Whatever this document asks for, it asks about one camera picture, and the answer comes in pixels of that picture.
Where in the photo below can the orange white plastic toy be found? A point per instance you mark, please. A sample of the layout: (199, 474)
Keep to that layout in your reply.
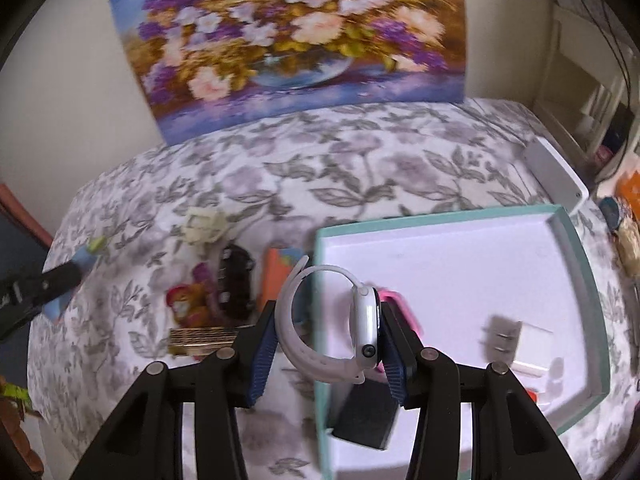
(532, 397)

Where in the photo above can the flower painting canvas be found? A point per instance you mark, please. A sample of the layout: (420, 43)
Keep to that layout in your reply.
(300, 35)

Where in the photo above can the black charger plug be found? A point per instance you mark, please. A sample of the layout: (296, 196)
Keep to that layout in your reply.
(365, 415)

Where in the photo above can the white smartwatch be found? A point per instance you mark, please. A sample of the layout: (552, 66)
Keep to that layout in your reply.
(367, 320)

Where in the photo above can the pink smartwatch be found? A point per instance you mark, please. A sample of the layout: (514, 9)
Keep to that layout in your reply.
(407, 310)

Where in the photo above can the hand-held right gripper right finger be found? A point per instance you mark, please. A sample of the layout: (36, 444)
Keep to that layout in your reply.
(395, 355)

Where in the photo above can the dark blue round object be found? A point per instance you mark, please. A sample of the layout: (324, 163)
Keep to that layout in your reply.
(609, 212)

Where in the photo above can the cream plastic clip piece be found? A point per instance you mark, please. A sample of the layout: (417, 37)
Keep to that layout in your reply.
(205, 227)

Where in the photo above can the green leafy object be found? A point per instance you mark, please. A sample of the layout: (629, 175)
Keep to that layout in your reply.
(15, 392)

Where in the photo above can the pink pup figure toy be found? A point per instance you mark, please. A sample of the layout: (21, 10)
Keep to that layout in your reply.
(187, 305)

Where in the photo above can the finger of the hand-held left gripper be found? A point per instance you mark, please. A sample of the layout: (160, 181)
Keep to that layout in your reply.
(35, 292)

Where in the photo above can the white shelf unit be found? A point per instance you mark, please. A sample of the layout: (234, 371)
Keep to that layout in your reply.
(575, 85)

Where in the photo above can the orange blue foam toy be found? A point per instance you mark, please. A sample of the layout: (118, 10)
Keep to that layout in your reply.
(272, 280)

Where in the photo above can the pink blue green foam toy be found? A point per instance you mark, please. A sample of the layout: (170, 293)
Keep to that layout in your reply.
(82, 260)

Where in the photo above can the tan crumpled packet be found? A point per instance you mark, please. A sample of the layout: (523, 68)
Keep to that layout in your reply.
(627, 245)

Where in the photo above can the white charger plug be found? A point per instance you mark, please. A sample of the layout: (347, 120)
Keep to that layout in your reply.
(535, 350)

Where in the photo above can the black toy car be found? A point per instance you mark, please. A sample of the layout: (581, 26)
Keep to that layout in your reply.
(235, 280)

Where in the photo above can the white flat device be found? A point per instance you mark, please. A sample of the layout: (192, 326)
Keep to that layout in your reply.
(555, 170)

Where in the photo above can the dark blue cabinet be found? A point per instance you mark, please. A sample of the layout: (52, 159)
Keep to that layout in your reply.
(15, 230)

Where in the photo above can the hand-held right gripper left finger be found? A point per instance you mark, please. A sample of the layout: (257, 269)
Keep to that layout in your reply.
(262, 355)

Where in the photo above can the teal box tray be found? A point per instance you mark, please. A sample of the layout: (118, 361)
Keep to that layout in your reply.
(450, 260)

